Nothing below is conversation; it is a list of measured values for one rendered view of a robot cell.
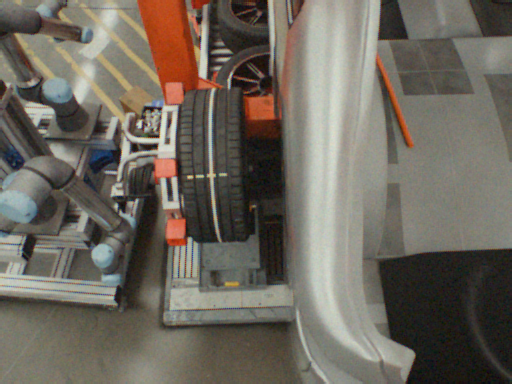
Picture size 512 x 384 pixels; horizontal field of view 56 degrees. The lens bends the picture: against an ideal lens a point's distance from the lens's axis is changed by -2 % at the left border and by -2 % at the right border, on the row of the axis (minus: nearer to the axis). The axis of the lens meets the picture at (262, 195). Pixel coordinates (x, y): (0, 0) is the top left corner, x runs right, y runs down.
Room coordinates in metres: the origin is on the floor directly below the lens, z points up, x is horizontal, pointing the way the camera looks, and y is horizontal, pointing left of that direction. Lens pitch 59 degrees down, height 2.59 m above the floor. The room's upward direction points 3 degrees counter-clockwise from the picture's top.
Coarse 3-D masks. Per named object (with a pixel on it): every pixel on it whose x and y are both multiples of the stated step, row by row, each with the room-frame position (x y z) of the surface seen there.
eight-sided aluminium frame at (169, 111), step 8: (168, 112) 1.31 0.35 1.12; (176, 112) 1.30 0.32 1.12; (168, 120) 1.30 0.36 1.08; (176, 120) 1.26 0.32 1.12; (176, 128) 1.23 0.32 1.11; (160, 136) 1.19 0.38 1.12; (176, 136) 1.20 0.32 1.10; (160, 144) 1.15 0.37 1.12; (176, 144) 1.17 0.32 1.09; (160, 152) 1.11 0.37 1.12; (168, 152) 1.11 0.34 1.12; (176, 152) 1.13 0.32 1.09; (176, 184) 1.02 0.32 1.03; (168, 192) 1.02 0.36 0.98; (176, 192) 1.00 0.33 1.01; (168, 200) 0.98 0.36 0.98; (176, 200) 0.98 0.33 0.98; (168, 208) 0.96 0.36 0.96; (176, 208) 0.96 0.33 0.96; (168, 216) 0.96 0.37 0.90; (184, 216) 0.99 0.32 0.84
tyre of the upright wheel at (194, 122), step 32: (192, 96) 1.35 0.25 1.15; (224, 96) 1.34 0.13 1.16; (192, 128) 1.17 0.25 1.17; (224, 128) 1.16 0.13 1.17; (192, 160) 1.06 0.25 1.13; (224, 160) 1.05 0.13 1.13; (192, 192) 0.97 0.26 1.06; (224, 192) 0.96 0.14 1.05; (192, 224) 0.90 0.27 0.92; (224, 224) 0.90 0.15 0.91
